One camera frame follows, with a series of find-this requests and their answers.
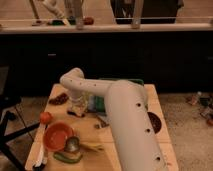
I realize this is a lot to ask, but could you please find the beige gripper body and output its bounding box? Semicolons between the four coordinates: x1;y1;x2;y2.
67;99;88;116

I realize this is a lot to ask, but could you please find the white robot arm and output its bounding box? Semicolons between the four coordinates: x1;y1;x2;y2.
60;68;169;171

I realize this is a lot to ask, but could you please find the green plastic bin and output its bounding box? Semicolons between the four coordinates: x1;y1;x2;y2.
87;78;144;115

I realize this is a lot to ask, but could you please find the small brown item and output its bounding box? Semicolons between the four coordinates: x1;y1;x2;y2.
94;124;101;129

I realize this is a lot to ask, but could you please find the grey cloth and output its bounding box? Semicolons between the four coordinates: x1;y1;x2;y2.
97;115;109;127

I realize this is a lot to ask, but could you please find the red tomato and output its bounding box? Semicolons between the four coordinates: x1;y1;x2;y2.
40;112;52;124

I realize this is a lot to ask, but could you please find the orange bowl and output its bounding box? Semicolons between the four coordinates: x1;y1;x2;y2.
43;122;74;152

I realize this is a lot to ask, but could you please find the yellow banana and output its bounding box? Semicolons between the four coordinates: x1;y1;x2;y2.
81;143;104;151

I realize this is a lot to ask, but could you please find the green chili pepper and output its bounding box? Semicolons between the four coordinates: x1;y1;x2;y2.
53;152;82;164

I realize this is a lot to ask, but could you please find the black chair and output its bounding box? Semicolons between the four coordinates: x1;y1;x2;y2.
0;66;39;171

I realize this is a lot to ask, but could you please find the dark brown plate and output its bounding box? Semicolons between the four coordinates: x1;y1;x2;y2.
148;112;162;133

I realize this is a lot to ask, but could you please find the white-handled knife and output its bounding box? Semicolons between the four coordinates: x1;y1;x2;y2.
33;124;47;171

